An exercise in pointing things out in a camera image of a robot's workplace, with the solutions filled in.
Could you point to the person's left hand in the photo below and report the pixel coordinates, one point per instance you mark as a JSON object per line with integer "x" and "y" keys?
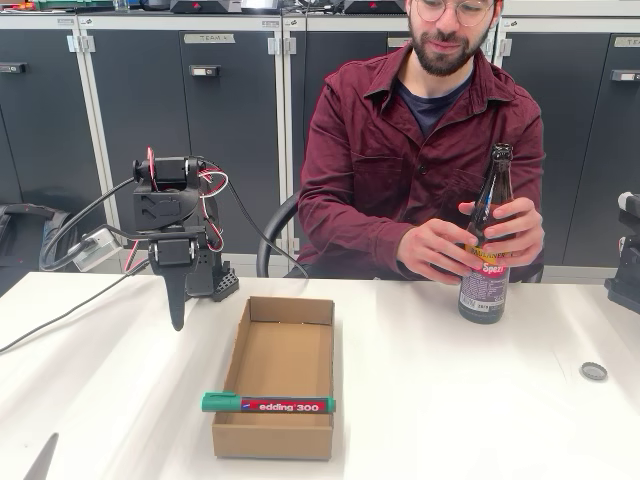
{"x": 522, "y": 225}

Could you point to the clear drinking glass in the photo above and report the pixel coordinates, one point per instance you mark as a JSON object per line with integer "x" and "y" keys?
{"x": 122, "y": 4}

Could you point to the grey slanted flat object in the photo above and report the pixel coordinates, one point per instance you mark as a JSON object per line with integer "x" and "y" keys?
{"x": 45, "y": 462}

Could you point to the bearded man maroon shirt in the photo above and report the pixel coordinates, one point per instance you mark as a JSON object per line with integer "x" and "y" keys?
{"x": 400, "y": 150}

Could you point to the grey black backpack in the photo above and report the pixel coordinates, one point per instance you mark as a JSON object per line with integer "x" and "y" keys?
{"x": 20, "y": 235}

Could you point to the black office chair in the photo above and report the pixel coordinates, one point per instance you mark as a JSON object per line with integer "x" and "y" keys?
{"x": 270, "y": 235}

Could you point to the person's right hand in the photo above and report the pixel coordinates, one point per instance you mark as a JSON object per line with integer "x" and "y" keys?
{"x": 435, "y": 250}

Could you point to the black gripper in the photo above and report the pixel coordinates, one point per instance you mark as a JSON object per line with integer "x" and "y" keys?
{"x": 170, "y": 254}

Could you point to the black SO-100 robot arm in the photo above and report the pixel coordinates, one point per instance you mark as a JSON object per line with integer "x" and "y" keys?
{"x": 160, "y": 210}

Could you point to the open brown cardboard box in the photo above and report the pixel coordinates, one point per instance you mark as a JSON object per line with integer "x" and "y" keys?
{"x": 280, "y": 360}

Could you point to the person's right forearm maroon sleeve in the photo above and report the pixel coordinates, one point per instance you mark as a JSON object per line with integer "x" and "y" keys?
{"x": 350, "y": 235}

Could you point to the brown Spezi glass bottle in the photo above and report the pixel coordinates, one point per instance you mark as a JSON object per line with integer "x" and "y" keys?
{"x": 482, "y": 300}

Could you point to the black flat device red logo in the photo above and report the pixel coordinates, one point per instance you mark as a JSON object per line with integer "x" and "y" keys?
{"x": 370, "y": 6}
{"x": 205, "y": 6}

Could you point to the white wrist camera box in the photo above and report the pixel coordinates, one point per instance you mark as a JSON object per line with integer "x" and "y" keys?
{"x": 95, "y": 247}

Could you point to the silver crown bottle cap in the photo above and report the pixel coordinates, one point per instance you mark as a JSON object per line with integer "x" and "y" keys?
{"x": 593, "y": 371}

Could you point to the grey tape team label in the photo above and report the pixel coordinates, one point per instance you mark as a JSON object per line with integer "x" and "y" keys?
{"x": 627, "y": 42}
{"x": 209, "y": 38}

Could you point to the black idle robot arm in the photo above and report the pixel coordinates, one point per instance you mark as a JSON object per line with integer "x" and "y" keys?
{"x": 627, "y": 280}

